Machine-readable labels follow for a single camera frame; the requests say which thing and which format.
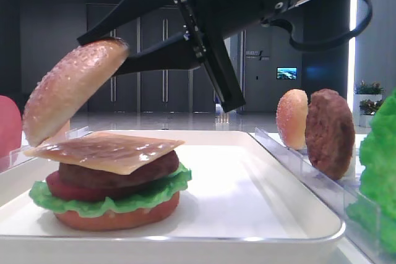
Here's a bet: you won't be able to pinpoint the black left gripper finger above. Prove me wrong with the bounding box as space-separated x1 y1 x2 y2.
77 0 171 45
115 33 204 76

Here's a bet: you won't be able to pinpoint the bun with sesame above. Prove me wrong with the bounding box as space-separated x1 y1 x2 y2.
22 37 129 147

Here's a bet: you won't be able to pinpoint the cheese slice on burger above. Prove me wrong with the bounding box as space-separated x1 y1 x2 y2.
25 132 184 173

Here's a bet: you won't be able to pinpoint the lettuce leaf in burger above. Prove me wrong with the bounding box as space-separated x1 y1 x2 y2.
28 163 192 218

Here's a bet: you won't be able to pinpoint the orange cheese slice on stand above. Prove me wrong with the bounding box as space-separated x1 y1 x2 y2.
51 121 71 140

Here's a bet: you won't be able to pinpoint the meat patty in burger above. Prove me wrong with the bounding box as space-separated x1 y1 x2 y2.
58 150 179 189

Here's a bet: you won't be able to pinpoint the brown meat patty on stand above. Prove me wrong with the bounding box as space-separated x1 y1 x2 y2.
305 89 355 181

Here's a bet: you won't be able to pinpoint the red tomato slice on stand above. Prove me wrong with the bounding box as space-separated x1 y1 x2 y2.
0 95 22 157

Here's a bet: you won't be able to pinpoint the tomato slice in burger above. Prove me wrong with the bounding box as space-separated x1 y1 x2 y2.
46 171 123 202

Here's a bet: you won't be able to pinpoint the green lettuce leaf on stand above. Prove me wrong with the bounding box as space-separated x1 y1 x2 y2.
346 93 395 254

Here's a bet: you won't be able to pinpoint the dark double doors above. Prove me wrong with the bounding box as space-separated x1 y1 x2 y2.
87 7 215 113

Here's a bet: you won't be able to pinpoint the bun slice on stand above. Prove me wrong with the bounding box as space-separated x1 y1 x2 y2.
276 89 308 150

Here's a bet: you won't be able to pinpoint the white metal tray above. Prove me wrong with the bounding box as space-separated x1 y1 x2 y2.
1 130 346 263

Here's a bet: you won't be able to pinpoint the bottom bun in burger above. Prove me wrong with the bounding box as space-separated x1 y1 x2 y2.
54 192 180 232

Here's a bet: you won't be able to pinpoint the potted plants in white planter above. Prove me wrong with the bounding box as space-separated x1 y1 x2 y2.
353 80 384 127

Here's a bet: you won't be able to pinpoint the clear long left acrylic strip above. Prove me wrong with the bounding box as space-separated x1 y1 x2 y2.
1 126 90 172

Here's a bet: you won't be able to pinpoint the clear long acrylic strip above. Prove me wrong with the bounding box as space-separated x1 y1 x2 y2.
254 128 395 263
1 126 90 172

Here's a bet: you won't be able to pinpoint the clear long right acrylic strip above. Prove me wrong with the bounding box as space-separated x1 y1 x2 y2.
254 128 395 263

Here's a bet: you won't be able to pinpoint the wall display screen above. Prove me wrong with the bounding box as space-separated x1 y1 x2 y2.
277 67 297 80

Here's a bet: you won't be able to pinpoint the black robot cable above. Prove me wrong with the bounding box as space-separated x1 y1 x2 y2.
265 0 373 52

